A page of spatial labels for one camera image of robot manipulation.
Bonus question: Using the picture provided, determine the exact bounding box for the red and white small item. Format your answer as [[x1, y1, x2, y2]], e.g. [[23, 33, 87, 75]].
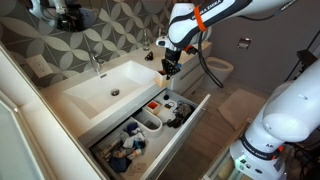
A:
[[145, 100, 163, 116]]

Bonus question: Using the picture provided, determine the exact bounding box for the white wall outlet plate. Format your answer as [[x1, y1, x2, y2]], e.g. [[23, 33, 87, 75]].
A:
[[25, 54, 54, 79]]

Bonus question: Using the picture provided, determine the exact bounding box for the white cloth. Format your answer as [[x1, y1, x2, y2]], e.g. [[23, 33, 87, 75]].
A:
[[121, 132, 147, 149]]

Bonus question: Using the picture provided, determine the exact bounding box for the white vanity drawer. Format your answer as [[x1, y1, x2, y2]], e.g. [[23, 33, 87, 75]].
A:
[[88, 87, 212, 180], [182, 76, 208, 98], [169, 59, 209, 92]]

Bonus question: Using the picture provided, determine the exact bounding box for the white curved organizer bin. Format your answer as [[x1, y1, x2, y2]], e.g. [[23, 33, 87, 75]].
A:
[[133, 109, 164, 138]]

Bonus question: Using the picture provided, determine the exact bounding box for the orange velcro strap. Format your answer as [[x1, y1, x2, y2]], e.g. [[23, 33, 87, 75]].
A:
[[193, 4, 208, 33]]

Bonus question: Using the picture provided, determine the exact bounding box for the black floor cable bundle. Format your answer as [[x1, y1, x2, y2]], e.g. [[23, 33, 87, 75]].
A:
[[286, 139, 320, 180]]

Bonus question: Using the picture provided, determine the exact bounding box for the round wall mirror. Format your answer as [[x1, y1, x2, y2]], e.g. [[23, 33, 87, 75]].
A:
[[16, 0, 103, 33], [139, 0, 168, 6]]

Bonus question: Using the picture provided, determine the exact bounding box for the blue cloth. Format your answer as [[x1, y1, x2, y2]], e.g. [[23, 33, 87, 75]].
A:
[[125, 122, 140, 135]]

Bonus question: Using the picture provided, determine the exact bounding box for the white window frame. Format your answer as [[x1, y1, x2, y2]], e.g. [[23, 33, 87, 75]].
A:
[[0, 43, 108, 180]]

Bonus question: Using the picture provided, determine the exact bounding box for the white orange tube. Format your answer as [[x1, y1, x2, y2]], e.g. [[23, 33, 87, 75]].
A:
[[126, 148, 144, 161]]

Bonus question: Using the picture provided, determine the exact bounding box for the blue and black drawer clutter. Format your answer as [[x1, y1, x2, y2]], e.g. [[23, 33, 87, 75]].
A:
[[89, 115, 149, 175]]

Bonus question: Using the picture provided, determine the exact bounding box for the clear glass bottle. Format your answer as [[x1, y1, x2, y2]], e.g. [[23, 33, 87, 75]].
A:
[[142, 28, 151, 52]]

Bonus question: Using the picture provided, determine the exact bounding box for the white toilet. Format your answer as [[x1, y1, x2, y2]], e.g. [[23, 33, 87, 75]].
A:
[[199, 56, 235, 91]]

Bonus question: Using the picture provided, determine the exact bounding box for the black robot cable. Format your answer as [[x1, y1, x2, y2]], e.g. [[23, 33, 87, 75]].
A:
[[197, 31, 225, 89]]

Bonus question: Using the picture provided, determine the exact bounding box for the white rectangular sink basin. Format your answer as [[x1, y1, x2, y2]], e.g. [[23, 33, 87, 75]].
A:
[[63, 59, 162, 120]]

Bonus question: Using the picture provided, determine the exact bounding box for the teal small item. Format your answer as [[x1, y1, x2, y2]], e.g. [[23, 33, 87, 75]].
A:
[[133, 140, 147, 150]]

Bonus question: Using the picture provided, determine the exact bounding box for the black equipment stand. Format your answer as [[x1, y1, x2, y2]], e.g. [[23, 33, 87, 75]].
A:
[[284, 29, 320, 83]]

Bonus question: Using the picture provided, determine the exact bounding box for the chrome toilet paper holder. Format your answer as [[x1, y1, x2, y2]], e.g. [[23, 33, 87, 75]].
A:
[[237, 37, 253, 51]]

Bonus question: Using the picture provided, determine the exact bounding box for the white double vanity cabinet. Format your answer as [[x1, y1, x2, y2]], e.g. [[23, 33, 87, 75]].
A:
[[41, 33, 213, 149]]

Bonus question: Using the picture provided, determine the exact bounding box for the beige bath mat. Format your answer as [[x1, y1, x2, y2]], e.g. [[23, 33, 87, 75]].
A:
[[218, 88, 268, 132]]

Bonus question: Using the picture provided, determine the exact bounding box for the black tool bundle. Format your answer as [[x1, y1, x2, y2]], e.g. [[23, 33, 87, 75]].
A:
[[166, 102, 196, 130]]

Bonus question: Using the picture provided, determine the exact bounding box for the dark blue pouch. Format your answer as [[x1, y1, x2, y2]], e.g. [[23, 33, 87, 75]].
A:
[[109, 156, 133, 174]]

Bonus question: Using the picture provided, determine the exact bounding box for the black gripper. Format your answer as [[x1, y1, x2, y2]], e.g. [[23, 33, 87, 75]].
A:
[[161, 48, 184, 81]]

